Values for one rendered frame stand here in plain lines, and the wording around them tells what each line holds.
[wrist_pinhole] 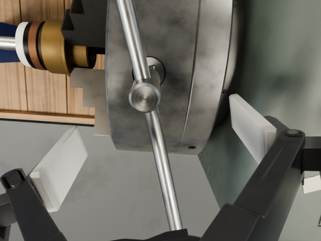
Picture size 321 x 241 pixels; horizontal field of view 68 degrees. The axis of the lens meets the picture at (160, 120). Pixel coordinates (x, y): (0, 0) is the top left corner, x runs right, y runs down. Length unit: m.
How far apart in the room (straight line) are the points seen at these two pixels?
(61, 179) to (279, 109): 0.21
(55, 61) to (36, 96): 0.29
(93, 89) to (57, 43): 0.08
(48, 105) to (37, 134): 1.08
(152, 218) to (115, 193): 0.33
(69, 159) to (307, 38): 0.24
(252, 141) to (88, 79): 0.29
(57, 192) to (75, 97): 0.48
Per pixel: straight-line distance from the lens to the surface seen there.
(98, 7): 0.32
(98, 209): 1.88
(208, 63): 0.25
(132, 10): 0.17
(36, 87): 0.67
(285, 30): 0.27
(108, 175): 1.72
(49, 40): 0.39
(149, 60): 0.25
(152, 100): 0.16
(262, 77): 0.28
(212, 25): 0.26
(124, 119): 0.28
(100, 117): 0.39
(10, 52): 0.62
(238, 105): 0.18
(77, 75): 0.40
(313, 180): 0.31
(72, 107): 0.65
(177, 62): 0.25
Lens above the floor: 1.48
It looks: 75 degrees down
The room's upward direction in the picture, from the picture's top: 176 degrees clockwise
